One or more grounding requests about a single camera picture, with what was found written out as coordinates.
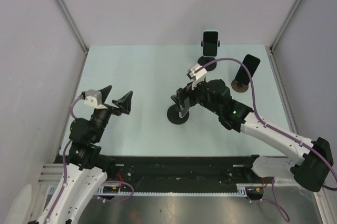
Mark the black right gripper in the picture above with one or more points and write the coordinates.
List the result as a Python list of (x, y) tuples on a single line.
[(183, 94)]

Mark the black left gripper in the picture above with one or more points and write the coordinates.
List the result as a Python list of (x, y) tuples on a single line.
[(124, 103)]

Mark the black round-base phone stand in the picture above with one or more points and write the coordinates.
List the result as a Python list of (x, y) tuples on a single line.
[(174, 116)]

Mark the black clamp phone stand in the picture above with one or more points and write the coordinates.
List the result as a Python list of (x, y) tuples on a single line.
[(208, 62)]

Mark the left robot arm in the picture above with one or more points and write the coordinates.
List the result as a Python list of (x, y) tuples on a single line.
[(85, 169)]

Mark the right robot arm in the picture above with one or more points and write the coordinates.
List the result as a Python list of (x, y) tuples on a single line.
[(309, 161)]

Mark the wooden round-base phone stand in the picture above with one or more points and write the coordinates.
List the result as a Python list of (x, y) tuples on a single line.
[(239, 87)]

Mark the black phone leaning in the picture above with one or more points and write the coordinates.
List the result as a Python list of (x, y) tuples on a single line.
[(251, 63)]

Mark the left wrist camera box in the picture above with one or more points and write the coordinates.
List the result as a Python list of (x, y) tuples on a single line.
[(93, 98)]

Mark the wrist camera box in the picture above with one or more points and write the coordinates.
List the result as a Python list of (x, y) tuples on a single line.
[(93, 98), (196, 74)]

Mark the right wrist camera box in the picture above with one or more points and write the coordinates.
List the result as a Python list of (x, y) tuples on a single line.
[(196, 74)]

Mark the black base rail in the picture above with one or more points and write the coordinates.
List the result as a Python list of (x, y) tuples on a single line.
[(186, 175)]

